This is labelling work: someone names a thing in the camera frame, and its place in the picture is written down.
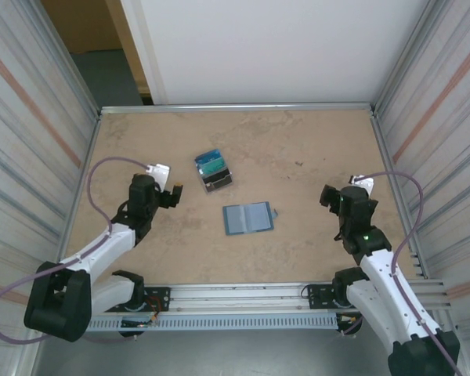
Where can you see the teal credit card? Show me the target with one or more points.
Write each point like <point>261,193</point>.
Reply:
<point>215,166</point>

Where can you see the blue credit card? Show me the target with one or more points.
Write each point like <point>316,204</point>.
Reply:
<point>209,156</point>

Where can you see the blue card wallet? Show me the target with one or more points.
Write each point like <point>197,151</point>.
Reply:
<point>246,218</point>

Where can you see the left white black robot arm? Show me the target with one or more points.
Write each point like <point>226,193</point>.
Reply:
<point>98,250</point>

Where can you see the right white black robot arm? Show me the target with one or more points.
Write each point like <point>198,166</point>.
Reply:
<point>387,286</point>

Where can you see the small circuit board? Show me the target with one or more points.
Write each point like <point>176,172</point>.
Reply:
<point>139,323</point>

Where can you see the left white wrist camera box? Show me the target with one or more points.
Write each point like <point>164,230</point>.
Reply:
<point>158,174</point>

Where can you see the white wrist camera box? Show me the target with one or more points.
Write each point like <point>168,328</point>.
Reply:
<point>158,174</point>
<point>362,182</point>

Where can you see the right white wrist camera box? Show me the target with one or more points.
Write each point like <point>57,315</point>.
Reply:
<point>362,182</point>

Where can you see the aluminium side rail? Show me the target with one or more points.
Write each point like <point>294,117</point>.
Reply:
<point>380,137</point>
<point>91,137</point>

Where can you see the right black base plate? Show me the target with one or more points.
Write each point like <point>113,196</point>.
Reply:
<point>317,297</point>

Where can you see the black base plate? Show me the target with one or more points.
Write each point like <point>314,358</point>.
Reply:
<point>317,297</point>
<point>160,299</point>

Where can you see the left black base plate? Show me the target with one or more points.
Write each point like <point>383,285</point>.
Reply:
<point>160,299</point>

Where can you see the aluminium table edge rail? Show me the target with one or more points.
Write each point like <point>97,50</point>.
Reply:
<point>239,106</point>

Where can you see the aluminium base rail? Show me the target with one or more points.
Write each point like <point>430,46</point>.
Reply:
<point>235,297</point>

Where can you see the white door frame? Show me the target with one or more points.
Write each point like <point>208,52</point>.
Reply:
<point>145,47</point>

